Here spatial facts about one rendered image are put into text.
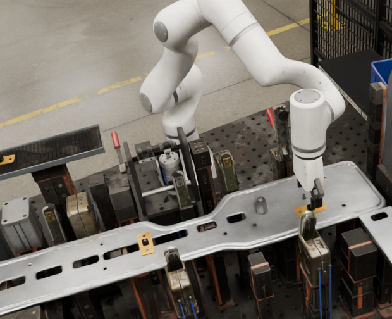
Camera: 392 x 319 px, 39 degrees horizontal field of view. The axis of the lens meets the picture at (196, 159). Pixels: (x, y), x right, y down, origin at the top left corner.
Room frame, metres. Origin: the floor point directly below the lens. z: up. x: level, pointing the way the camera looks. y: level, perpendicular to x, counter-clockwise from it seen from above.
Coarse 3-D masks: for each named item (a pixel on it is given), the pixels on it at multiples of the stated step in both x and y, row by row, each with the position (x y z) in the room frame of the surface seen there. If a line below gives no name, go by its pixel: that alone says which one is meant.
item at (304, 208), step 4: (308, 204) 1.10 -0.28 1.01; (324, 204) 1.10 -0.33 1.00; (296, 208) 1.10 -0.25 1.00; (300, 208) 1.10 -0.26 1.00; (304, 208) 1.10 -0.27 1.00; (308, 208) 1.09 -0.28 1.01; (316, 208) 1.09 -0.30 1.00; (320, 208) 1.08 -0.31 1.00; (324, 208) 1.08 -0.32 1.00; (296, 212) 1.09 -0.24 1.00; (316, 212) 1.07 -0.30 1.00
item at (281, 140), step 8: (280, 104) 1.31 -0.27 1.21; (280, 112) 1.27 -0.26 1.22; (280, 120) 1.29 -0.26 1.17; (280, 128) 1.29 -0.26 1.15; (288, 128) 1.28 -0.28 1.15; (280, 136) 1.29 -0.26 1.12; (288, 136) 1.28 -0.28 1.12; (280, 144) 1.27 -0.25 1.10; (288, 144) 1.28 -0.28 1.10; (280, 152) 1.27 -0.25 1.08; (288, 152) 1.28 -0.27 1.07
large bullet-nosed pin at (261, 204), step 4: (260, 196) 1.13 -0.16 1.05; (256, 200) 1.13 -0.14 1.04; (260, 200) 1.12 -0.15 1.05; (264, 200) 1.12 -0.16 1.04; (256, 204) 1.12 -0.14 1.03; (260, 204) 1.11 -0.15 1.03; (264, 204) 1.11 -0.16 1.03; (256, 208) 1.12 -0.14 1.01; (260, 208) 1.11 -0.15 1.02; (264, 208) 1.11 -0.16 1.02; (260, 212) 1.11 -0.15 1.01; (264, 212) 1.11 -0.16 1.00
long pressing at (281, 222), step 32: (256, 192) 1.20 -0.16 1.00; (288, 192) 1.17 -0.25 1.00; (352, 192) 1.12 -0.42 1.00; (192, 224) 1.12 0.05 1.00; (224, 224) 1.10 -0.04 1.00; (256, 224) 1.08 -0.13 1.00; (288, 224) 1.05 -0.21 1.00; (320, 224) 1.03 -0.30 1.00; (32, 256) 1.12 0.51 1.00; (64, 256) 1.10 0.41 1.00; (128, 256) 1.05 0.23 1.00; (160, 256) 1.03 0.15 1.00; (192, 256) 1.01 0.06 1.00; (32, 288) 1.00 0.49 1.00; (64, 288) 0.98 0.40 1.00
